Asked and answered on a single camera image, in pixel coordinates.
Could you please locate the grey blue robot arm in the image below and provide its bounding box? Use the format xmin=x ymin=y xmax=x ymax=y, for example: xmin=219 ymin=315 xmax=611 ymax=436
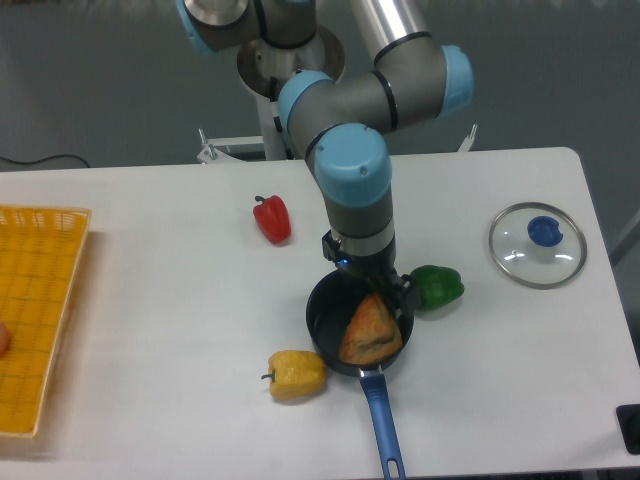
xmin=177 ymin=1 xmax=474 ymax=316

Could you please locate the triangular pastry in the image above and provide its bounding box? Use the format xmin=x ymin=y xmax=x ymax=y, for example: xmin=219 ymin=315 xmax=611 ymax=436
xmin=339 ymin=293 xmax=403 ymax=365

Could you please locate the glass lid with blue knob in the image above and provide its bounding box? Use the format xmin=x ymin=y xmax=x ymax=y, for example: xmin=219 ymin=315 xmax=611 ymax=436
xmin=488 ymin=202 xmax=588 ymax=290

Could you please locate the black cable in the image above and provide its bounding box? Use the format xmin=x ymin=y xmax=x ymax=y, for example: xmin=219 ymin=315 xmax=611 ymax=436
xmin=0 ymin=154 xmax=92 ymax=169

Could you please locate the yellow bell pepper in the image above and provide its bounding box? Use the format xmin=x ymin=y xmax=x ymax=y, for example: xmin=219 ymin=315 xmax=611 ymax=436
xmin=261 ymin=350 xmax=326 ymax=401

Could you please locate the dark pot with blue handle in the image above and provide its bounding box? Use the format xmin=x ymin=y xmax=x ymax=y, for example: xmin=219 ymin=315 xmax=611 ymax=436
xmin=306 ymin=271 xmax=414 ymax=479

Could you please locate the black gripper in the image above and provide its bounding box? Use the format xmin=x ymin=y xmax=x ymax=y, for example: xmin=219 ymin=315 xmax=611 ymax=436
xmin=321 ymin=229 xmax=422 ymax=316

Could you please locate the black table-edge device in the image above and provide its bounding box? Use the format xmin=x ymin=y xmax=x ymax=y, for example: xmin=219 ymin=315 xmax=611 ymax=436
xmin=616 ymin=404 xmax=640 ymax=455

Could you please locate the green bell pepper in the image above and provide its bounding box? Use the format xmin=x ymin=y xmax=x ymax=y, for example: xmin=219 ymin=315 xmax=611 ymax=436
xmin=411 ymin=265 xmax=465 ymax=311

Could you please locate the red bell pepper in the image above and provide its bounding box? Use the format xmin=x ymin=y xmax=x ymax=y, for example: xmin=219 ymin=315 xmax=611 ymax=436
xmin=253 ymin=195 xmax=292 ymax=245

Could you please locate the yellow woven basket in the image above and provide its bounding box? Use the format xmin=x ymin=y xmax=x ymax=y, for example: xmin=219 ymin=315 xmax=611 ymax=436
xmin=1 ymin=205 xmax=92 ymax=438

